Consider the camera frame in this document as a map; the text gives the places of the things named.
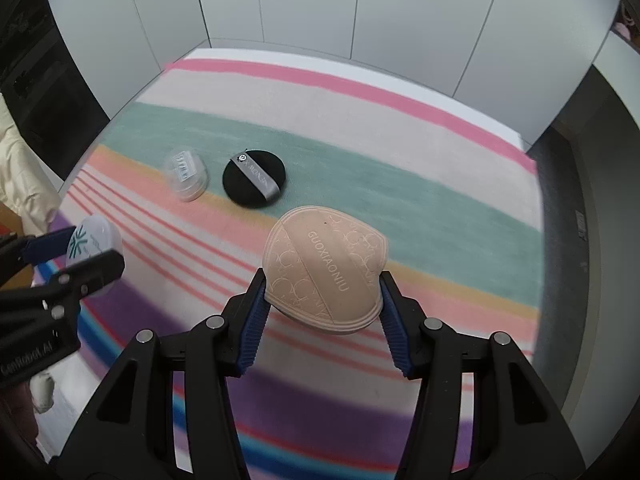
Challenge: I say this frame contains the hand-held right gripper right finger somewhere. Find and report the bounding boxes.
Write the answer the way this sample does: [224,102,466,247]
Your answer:
[380,270,586,480]

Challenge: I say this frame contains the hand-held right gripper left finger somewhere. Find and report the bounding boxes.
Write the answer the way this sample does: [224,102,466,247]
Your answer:
[50,267,271,480]

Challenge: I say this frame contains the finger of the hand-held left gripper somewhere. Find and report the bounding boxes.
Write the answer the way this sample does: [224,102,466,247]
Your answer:
[45,251,126,311]
[0,227,76,288]

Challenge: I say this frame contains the white round compact green print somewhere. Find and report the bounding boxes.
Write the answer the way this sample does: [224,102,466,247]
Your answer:
[66,214,124,302]

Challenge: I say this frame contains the beige powder puff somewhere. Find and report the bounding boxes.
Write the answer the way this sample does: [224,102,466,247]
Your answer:
[262,205,390,336]

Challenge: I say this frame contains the person's left hand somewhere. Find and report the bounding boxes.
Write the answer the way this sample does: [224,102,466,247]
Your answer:
[29,374,56,414]

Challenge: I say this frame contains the cream padded armchair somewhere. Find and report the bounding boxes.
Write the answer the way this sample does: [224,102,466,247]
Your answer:
[0,95,63,241]

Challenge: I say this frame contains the small clear plastic container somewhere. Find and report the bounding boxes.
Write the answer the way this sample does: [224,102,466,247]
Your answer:
[163,146,210,203]

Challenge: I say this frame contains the striped colourful cloth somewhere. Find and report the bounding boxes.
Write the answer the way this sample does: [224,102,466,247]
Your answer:
[30,57,546,480]

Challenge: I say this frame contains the black round powder puff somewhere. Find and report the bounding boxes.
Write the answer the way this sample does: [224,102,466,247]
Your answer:
[222,148,288,208]

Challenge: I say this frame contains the white cabinet doors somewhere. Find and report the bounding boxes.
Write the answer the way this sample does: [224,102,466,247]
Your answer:
[42,0,621,148]

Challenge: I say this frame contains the pink plush toy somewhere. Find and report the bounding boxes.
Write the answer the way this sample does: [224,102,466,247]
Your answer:
[617,2,640,40]

